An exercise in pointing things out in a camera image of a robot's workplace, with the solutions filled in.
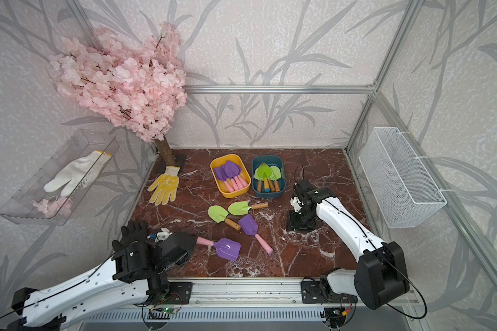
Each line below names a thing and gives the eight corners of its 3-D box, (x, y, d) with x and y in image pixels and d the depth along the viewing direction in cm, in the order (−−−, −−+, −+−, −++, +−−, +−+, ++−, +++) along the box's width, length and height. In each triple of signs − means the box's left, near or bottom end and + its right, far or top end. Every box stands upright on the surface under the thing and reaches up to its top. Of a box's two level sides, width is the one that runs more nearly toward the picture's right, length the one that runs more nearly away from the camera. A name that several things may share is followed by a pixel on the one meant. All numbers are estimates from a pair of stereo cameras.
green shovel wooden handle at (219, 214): (206, 213, 97) (205, 210, 94) (215, 204, 100) (214, 201, 97) (234, 236, 90) (233, 233, 87) (242, 225, 93) (242, 222, 91)
